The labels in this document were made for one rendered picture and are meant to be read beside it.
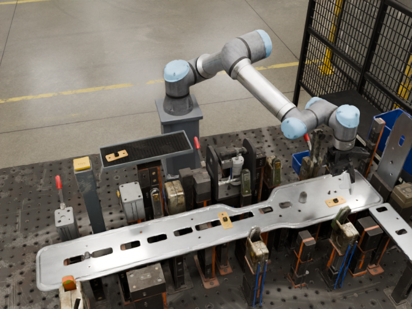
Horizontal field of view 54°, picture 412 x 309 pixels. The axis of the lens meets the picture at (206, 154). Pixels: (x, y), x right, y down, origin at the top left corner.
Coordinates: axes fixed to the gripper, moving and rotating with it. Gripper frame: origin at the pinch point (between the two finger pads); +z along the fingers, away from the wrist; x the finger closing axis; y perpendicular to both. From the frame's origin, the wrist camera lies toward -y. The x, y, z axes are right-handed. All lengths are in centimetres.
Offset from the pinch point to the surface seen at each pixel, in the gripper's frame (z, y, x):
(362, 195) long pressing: 13.0, -11.3, 0.6
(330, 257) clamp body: 26.0, 10.6, 14.9
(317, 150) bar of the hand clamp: 0.2, -0.6, -19.7
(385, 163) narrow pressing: 6.6, -26.1, -6.8
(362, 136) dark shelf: 12.3, -32.2, -30.8
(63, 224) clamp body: -6, 106, -18
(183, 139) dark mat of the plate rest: -10, 52, -40
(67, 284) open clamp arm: -8, 106, 11
